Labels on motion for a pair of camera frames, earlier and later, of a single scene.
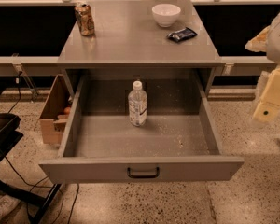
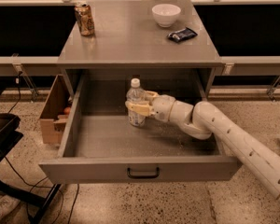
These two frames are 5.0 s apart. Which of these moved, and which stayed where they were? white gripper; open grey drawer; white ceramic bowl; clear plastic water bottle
Moved: white gripper
Stayed: open grey drawer; white ceramic bowl; clear plastic water bottle
